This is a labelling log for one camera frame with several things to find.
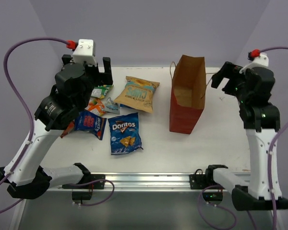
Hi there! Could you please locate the green yellow chips bag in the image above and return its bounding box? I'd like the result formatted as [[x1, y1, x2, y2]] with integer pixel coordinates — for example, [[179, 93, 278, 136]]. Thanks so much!
[[91, 85, 114, 99]]

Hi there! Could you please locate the small silver blue snack packet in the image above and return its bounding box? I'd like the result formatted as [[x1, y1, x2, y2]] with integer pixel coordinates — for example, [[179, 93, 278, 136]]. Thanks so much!
[[104, 97, 120, 115]]

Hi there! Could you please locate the orange snack packet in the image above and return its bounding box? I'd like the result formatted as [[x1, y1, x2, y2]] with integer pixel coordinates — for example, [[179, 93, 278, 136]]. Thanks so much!
[[85, 97, 106, 116]]

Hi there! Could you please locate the brown kraft snack bag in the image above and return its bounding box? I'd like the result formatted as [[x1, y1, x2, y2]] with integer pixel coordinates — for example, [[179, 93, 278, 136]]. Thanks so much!
[[114, 76, 160, 113]]

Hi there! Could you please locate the red paper bag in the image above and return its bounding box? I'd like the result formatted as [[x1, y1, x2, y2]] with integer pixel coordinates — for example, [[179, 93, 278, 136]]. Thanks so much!
[[169, 55, 207, 134]]

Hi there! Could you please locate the blue spicy chilli snack bag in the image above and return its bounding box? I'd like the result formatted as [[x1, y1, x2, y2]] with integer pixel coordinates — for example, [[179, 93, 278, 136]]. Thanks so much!
[[74, 110, 107, 140]]

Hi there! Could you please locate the dark blue snack bag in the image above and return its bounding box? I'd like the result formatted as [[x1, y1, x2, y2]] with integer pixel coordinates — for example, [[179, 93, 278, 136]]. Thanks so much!
[[108, 113, 143, 155]]

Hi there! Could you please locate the red snack packet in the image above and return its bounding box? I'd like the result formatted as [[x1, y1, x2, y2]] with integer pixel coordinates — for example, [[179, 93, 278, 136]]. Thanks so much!
[[60, 121, 75, 138]]

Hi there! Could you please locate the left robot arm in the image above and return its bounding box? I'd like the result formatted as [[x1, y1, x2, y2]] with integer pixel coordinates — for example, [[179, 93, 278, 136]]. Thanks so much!
[[0, 55, 113, 199]]

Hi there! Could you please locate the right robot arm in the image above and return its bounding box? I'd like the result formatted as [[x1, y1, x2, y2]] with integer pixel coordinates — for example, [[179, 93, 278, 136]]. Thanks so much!
[[204, 62, 288, 211]]

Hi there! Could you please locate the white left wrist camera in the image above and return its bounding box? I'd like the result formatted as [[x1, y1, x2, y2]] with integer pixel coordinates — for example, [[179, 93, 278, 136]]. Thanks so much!
[[66, 39, 97, 67]]

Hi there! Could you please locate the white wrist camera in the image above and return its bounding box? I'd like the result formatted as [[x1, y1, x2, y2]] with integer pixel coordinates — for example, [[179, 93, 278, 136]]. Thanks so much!
[[66, 39, 97, 67], [239, 49, 269, 74]]

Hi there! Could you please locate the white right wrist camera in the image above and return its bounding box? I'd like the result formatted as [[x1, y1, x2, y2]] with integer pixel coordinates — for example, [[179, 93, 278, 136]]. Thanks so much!
[[239, 49, 269, 74]]

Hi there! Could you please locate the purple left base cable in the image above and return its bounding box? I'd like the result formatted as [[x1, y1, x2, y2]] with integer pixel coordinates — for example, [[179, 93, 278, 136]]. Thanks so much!
[[72, 179, 115, 207]]

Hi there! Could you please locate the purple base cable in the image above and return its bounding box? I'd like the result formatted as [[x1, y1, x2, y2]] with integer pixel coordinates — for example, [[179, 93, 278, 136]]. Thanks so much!
[[72, 179, 115, 207], [198, 184, 237, 230]]

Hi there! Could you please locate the aluminium front rail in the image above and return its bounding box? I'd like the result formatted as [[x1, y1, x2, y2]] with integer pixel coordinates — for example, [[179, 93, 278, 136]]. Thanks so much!
[[48, 171, 233, 192]]

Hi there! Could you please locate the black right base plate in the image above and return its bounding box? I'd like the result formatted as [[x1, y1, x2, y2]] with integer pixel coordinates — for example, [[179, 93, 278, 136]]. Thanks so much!
[[189, 174, 208, 190]]

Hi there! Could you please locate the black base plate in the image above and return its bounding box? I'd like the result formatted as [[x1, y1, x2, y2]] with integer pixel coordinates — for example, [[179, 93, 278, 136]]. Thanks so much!
[[62, 174, 106, 190], [189, 174, 208, 190]]

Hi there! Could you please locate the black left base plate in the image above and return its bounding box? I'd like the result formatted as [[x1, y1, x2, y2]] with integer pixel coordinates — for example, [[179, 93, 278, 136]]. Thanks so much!
[[62, 174, 106, 190]]

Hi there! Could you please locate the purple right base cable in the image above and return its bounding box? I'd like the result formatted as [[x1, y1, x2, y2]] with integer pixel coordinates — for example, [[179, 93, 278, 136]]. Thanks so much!
[[198, 184, 237, 230]]

